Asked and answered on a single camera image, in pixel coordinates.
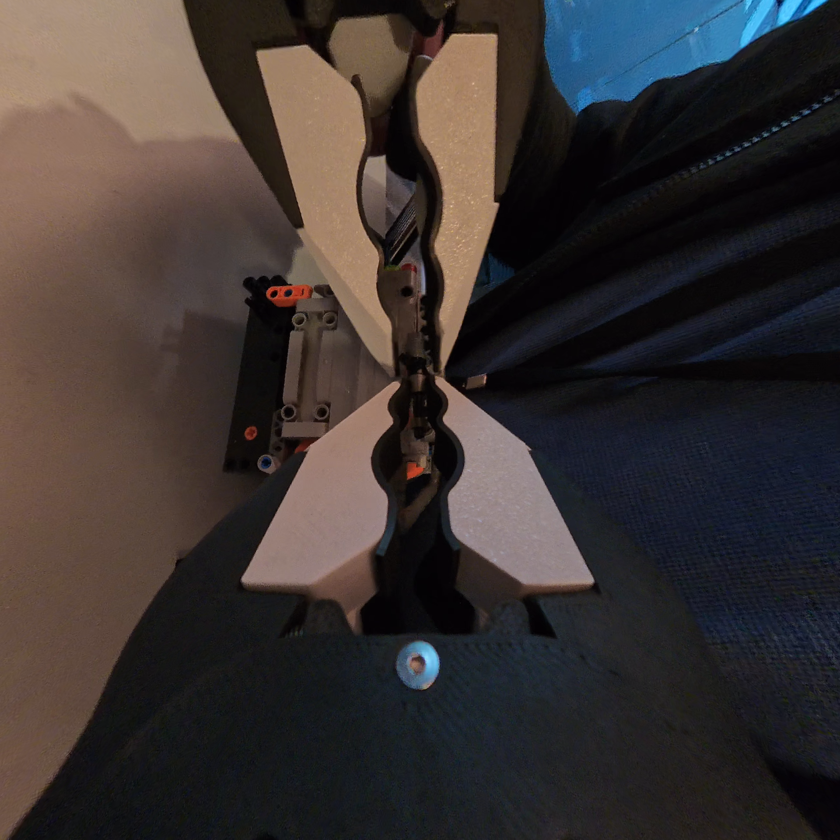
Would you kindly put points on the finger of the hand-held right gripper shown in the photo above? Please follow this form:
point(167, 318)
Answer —
point(321, 164)
point(463, 164)

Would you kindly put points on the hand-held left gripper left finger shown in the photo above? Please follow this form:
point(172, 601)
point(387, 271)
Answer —
point(321, 512)

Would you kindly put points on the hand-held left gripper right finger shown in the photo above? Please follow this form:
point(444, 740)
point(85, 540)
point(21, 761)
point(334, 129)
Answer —
point(512, 512)

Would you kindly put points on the grey orange brick assembly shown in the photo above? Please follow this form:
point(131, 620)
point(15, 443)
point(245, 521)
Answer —
point(308, 374)

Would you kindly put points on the person's black jacket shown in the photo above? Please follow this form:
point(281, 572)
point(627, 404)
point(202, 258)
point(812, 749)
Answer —
point(656, 229)

